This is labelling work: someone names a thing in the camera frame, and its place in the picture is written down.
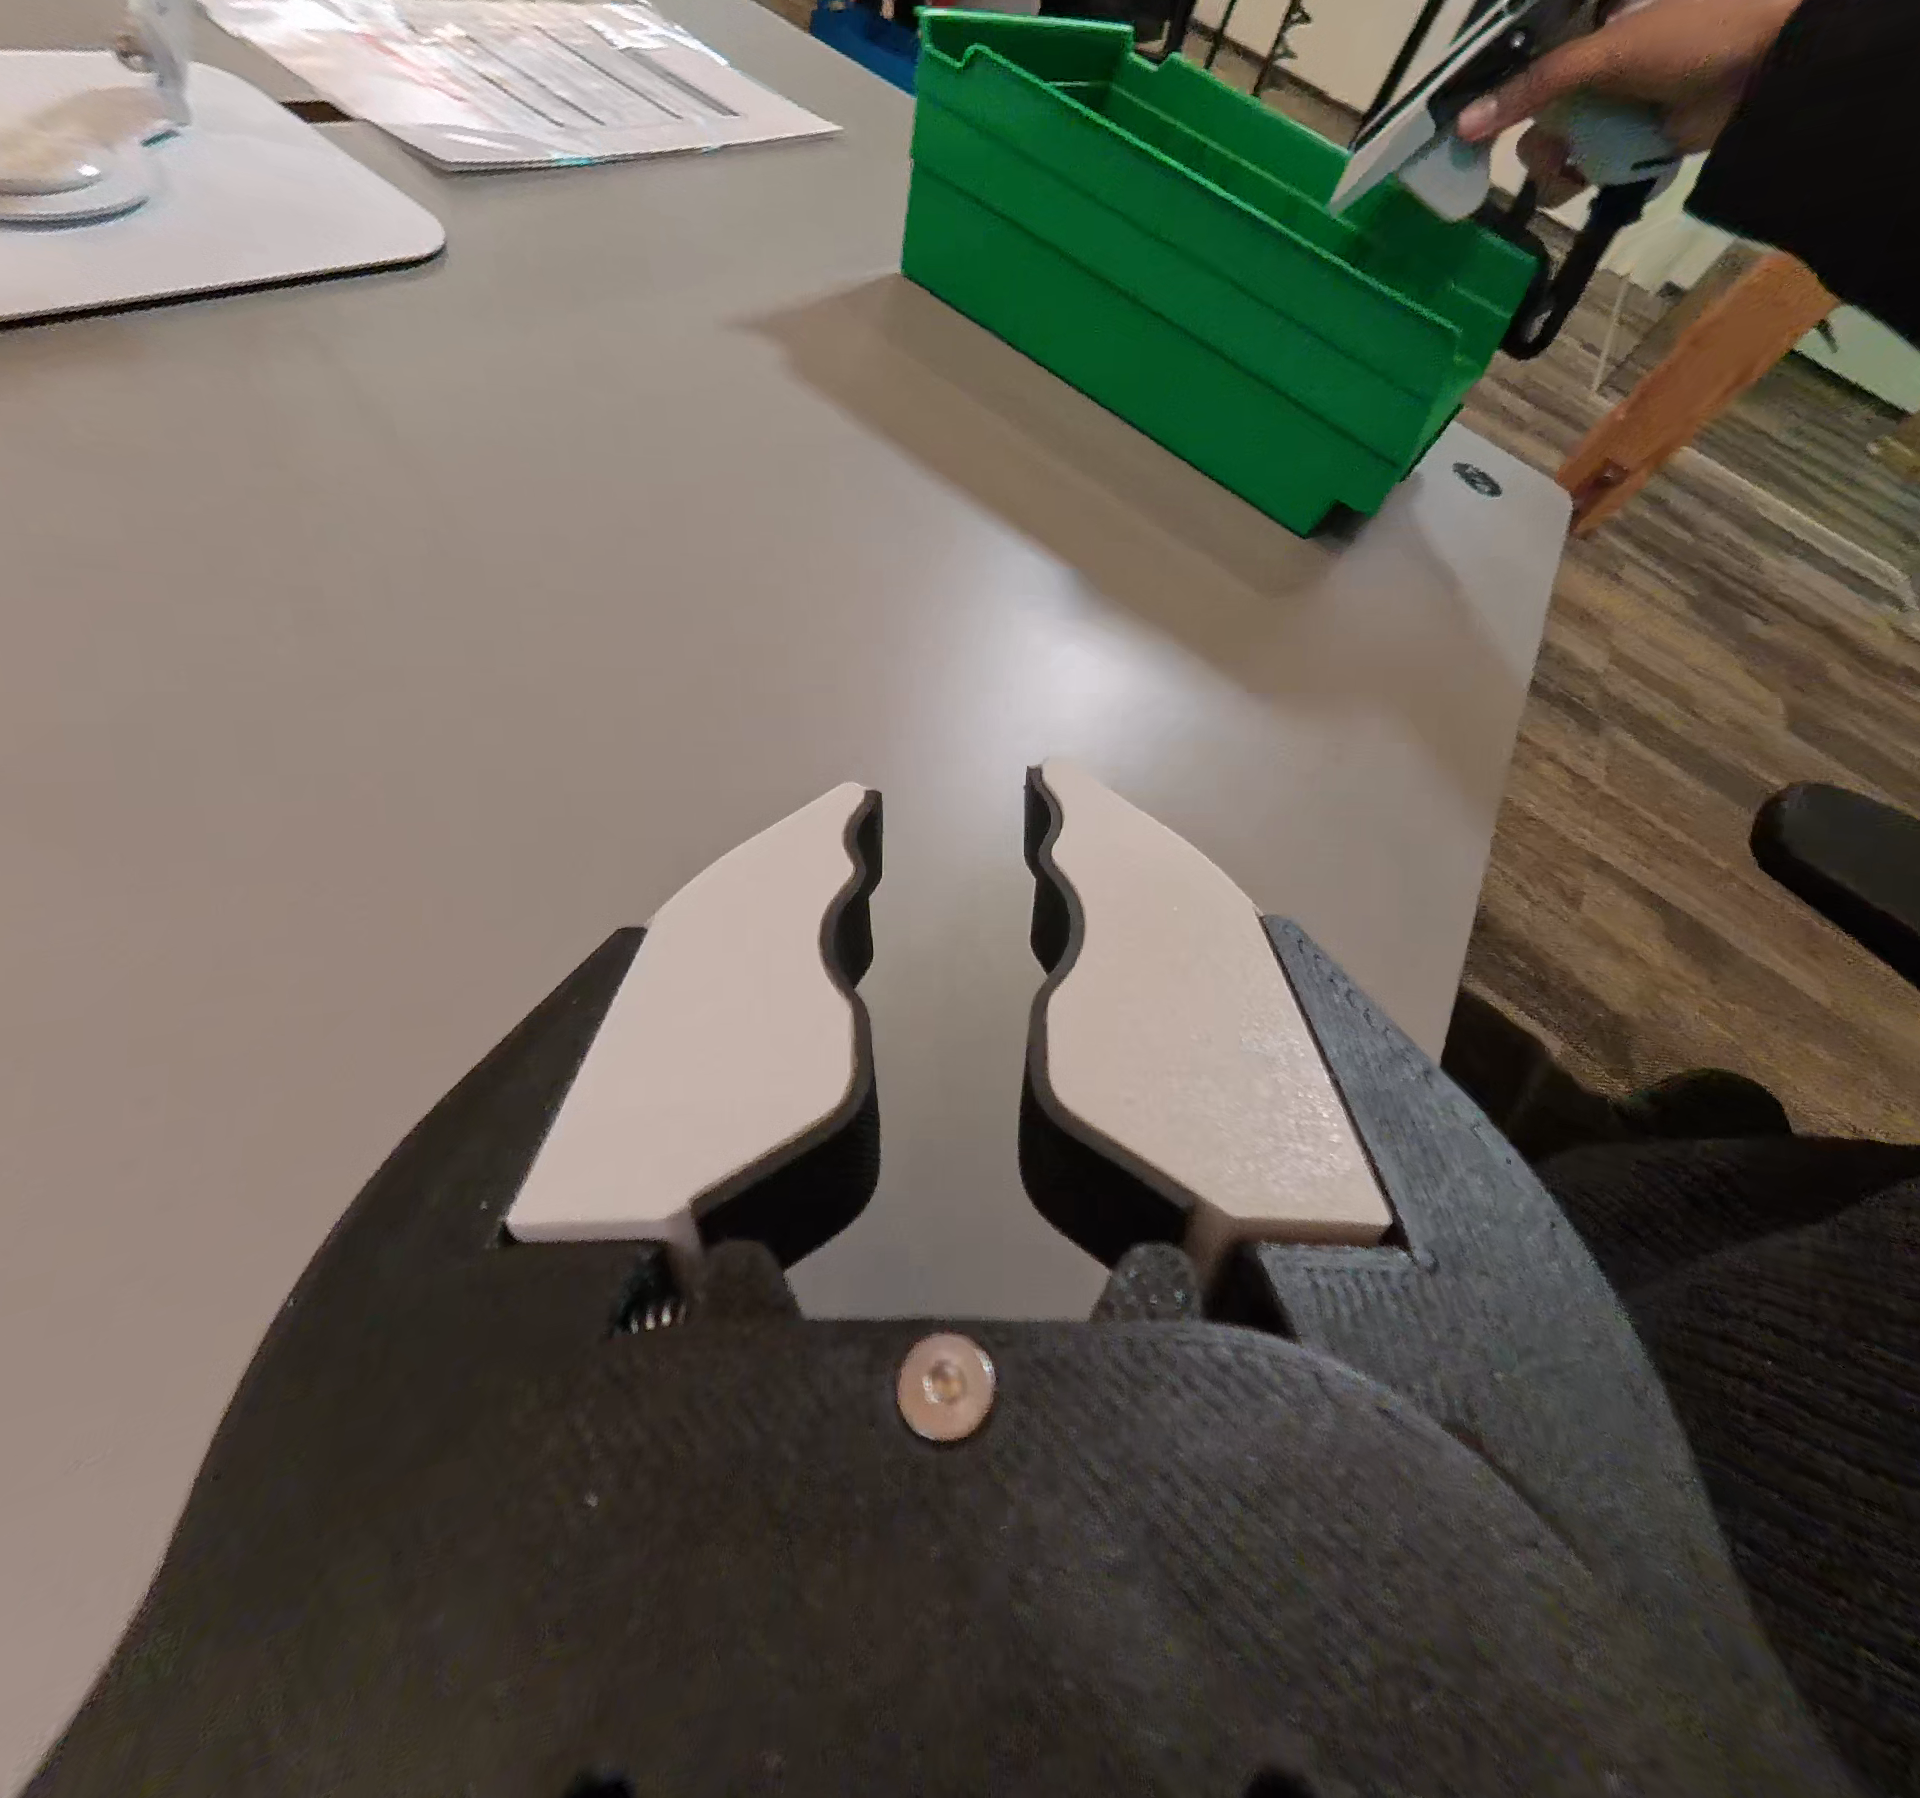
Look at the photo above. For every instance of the grey desk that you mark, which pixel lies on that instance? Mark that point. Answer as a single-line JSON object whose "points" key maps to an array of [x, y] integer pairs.
{"points": [[526, 554]]}

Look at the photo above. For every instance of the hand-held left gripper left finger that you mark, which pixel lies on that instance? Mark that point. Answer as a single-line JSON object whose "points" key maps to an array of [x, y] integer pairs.
{"points": [[718, 1063]]}

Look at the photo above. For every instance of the green plastic bin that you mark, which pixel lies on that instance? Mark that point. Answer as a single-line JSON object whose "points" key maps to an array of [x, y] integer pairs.
{"points": [[1140, 330]]}

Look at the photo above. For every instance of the person's right forearm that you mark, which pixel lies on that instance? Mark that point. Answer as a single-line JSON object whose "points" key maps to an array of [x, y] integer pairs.
{"points": [[1832, 133]]}

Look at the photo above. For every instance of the wooden beam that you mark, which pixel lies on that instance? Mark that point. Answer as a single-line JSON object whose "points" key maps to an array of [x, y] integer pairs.
{"points": [[1693, 381]]}

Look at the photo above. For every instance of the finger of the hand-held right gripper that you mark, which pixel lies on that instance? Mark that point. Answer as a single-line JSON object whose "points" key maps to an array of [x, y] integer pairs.
{"points": [[1411, 147]]}

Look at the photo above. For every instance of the white board stand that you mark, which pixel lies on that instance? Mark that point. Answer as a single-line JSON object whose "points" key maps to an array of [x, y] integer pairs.
{"points": [[269, 226]]}

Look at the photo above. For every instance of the person's black clothed legs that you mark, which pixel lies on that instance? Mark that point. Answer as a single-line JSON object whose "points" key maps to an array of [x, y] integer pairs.
{"points": [[1768, 1379]]}

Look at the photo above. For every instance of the laminated paper sheet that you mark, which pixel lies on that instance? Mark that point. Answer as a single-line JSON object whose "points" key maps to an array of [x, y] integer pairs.
{"points": [[494, 73]]}

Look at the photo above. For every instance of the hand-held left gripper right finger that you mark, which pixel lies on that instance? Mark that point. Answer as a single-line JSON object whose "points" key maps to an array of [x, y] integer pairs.
{"points": [[1200, 1063]]}

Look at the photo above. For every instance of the blue plastic tub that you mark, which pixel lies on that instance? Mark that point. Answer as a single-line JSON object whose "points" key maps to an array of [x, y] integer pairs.
{"points": [[870, 38]]}

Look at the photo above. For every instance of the person's right hand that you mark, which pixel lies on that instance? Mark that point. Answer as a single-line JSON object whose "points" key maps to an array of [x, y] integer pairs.
{"points": [[1680, 53]]}

